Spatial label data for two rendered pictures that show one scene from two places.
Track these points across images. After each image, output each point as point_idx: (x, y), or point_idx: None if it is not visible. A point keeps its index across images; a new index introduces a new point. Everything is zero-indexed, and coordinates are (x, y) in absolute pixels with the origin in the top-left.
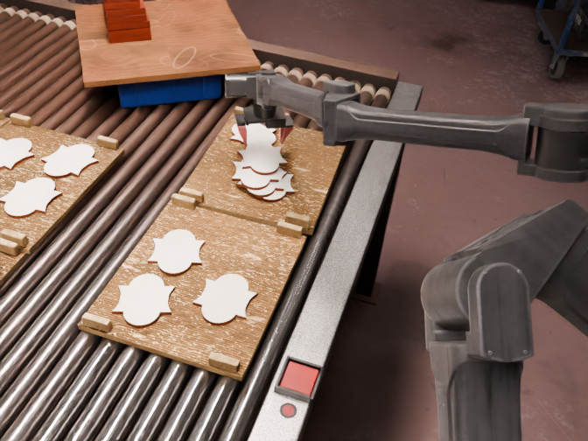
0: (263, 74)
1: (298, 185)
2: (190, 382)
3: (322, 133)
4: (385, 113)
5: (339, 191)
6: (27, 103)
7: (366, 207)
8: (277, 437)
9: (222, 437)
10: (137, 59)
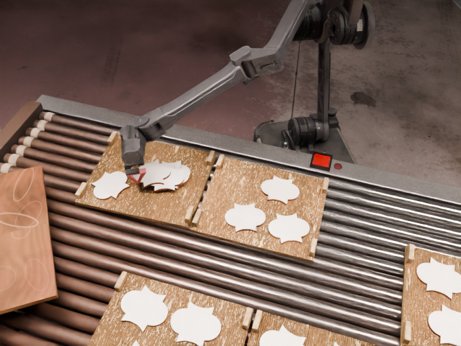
0: (148, 121)
1: (171, 160)
2: (333, 204)
3: (109, 147)
4: (285, 33)
5: (171, 142)
6: None
7: (186, 132)
8: (352, 169)
9: (359, 189)
10: (14, 257)
